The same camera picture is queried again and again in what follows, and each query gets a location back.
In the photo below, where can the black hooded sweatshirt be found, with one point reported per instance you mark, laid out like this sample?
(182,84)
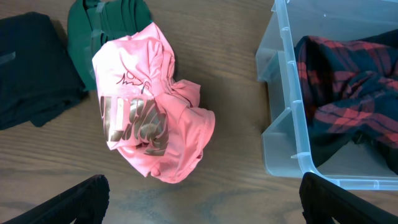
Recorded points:
(329,146)

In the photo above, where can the dark green garment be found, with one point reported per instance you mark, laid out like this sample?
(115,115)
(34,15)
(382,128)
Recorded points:
(92,23)

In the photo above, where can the clear plastic storage bin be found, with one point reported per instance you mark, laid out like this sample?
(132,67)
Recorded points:
(285,142)

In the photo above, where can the pink printed t-shirt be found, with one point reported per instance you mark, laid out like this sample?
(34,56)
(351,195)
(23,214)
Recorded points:
(153,121)

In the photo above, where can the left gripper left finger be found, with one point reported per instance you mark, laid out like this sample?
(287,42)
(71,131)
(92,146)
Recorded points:
(85,203)

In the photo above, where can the black garment with tape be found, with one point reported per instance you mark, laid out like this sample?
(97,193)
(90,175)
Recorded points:
(38,78)

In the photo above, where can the red navy plaid shirt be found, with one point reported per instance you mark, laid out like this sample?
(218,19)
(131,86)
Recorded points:
(351,90)

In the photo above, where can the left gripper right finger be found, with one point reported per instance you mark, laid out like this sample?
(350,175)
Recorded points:
(326,203)

